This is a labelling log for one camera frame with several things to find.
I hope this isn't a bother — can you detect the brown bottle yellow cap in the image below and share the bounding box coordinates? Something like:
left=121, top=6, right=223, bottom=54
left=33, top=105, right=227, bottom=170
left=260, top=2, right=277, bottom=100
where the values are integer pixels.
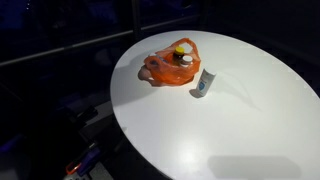
left=172, top=46, right=186, bottom=67

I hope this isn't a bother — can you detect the grey metal handrail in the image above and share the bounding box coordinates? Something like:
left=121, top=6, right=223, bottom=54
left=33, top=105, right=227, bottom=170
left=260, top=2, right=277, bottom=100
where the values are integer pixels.
left=0, top=13, right=202, bottom=68

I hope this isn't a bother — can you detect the dark window post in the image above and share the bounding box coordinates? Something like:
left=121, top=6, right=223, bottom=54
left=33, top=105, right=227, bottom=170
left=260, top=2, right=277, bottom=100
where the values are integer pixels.
left=130, top=0, right=143, bottom=42

